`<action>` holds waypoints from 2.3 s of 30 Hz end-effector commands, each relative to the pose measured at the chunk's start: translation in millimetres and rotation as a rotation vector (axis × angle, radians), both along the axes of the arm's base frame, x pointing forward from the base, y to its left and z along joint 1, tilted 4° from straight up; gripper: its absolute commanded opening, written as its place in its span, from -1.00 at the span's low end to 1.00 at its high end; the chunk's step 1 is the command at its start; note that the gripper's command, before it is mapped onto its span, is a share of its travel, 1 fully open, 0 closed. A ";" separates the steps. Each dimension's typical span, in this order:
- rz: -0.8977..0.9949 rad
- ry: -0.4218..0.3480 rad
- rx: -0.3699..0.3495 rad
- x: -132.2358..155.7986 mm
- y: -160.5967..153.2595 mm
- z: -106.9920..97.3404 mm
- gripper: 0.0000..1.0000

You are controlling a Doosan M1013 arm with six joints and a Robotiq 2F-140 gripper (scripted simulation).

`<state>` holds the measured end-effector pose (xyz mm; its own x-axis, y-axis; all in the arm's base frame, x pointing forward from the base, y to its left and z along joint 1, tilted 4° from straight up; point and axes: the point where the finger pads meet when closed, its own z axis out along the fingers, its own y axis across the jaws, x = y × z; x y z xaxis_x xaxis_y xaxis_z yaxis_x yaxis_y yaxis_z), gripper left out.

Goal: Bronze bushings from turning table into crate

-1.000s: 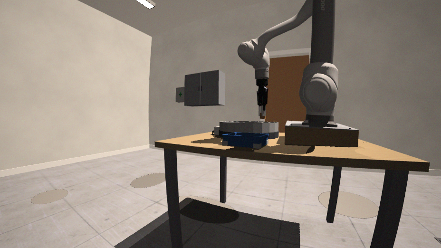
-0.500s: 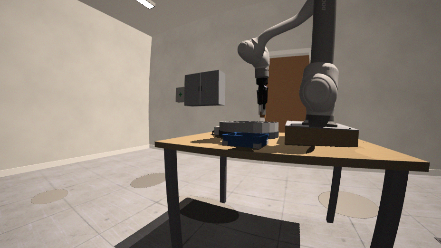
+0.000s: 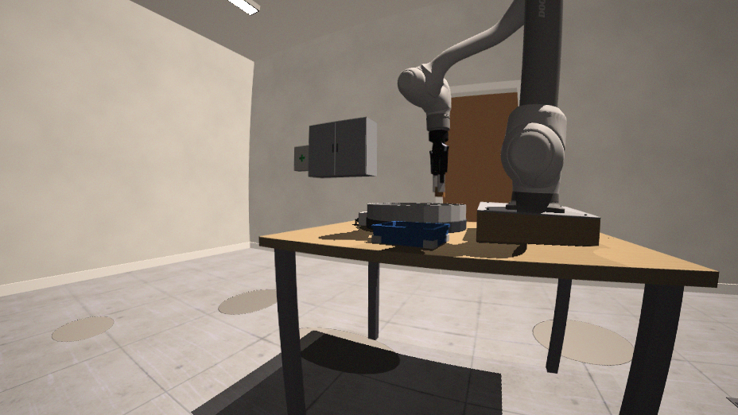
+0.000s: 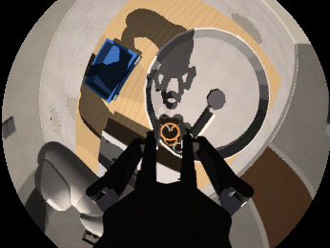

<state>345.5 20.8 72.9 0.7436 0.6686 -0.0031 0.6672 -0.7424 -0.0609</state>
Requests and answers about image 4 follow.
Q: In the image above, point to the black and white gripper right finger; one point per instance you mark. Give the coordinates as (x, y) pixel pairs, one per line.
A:
(232, 191)

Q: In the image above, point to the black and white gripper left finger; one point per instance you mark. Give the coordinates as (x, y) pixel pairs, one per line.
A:
(106, 191)

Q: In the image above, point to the blue plastic crate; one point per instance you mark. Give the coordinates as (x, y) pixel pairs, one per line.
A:
(111, 63)

